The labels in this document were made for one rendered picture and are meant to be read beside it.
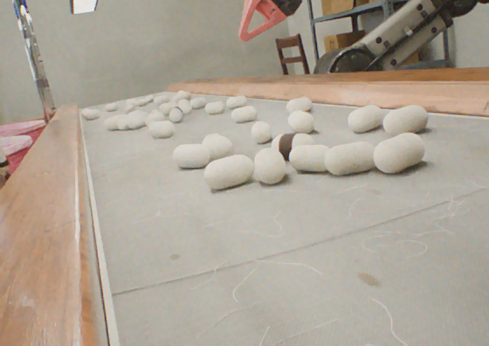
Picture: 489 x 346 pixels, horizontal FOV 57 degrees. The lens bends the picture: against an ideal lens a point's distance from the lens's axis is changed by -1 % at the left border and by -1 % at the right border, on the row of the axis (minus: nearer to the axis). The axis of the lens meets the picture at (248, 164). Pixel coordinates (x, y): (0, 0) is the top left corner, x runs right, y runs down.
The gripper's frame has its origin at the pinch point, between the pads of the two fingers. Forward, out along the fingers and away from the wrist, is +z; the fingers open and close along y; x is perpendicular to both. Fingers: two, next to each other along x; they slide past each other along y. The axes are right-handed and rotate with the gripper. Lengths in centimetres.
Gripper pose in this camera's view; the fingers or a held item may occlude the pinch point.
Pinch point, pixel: (244, 35)
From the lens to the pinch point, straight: 77.8
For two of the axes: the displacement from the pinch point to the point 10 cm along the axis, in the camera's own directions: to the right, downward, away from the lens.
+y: 3.5, 1.6, -9.2
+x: 7.3, 5.7, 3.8
